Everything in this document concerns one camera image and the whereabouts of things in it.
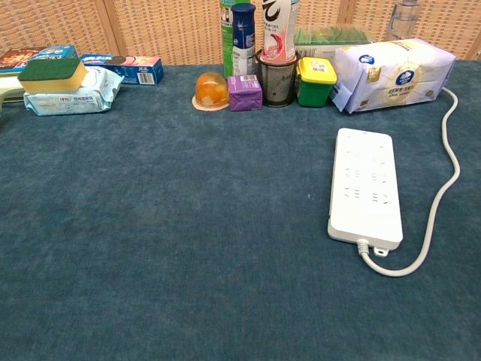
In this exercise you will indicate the teal table cloth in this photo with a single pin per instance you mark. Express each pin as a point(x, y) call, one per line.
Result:
point(188, 225)

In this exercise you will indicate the small purple box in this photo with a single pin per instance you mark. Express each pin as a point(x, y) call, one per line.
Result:
point(245, 94)

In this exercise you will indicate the orange jelly cup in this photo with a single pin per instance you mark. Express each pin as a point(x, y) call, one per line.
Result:
point(212, 90)

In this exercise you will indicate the black mesh pen holder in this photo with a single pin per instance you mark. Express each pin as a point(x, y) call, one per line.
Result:
point(277, 82)

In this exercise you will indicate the green container yellow lid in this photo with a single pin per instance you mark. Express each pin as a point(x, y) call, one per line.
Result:
point(315, 88)

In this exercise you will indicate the white power strip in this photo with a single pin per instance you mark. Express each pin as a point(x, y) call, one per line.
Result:
point(366, 214)

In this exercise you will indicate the green tall can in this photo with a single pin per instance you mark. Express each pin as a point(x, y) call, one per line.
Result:
point(226, 49)

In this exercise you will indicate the dark blue spray can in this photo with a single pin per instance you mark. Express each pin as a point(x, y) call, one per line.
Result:
point(243, 34)

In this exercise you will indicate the pink white drink bottle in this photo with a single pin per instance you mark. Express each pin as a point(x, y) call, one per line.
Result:
point(277, 34)

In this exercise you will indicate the blue toothpaste box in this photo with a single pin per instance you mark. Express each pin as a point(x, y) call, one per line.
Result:
point(135, 67)

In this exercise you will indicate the clear box with green contents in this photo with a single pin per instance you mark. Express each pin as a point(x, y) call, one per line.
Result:
point(323, 39)

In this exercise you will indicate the wicker folding screen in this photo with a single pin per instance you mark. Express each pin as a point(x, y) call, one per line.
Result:
point(169, 30)

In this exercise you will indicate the light blue wet wipes pack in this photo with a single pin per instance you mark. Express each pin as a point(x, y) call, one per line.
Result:
point(67, 103)

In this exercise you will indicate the purple white tissue pack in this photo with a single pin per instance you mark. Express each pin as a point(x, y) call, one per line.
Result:
point(398, 75)

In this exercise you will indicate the green yellow sponge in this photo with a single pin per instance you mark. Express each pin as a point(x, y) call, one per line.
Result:
point(52, 75)

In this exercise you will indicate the clear plastic bottle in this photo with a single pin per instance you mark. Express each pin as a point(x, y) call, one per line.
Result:
point(404, 17)

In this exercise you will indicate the pale green plastic object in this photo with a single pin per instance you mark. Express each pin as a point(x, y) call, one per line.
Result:
point(7, 90)

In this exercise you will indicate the red blue flat box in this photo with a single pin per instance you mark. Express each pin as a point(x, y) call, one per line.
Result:
point(22, 56)

